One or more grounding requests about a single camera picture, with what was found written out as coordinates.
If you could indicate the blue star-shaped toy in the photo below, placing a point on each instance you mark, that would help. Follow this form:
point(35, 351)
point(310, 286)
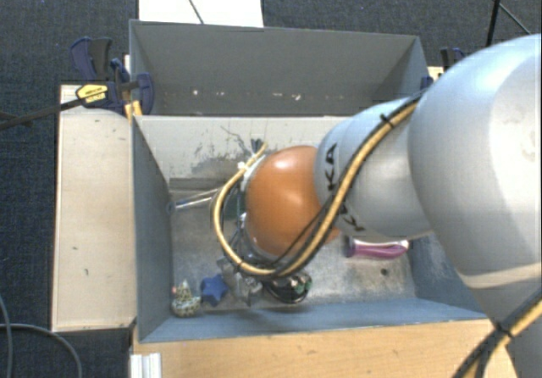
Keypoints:
point(213, 289)

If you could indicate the silver metal tool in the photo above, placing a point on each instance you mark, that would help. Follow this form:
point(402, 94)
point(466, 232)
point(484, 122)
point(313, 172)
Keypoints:
point(192, 200)

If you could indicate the pale wood board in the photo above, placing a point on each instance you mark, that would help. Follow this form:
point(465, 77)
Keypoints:
point(95, 219)

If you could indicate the grey metal bin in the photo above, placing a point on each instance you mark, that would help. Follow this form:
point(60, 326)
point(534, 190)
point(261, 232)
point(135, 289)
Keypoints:
point(254, 67)

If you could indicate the black cylinder on white bracket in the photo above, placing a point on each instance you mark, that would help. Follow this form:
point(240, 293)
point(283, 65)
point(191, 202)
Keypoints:
point(284, 289)

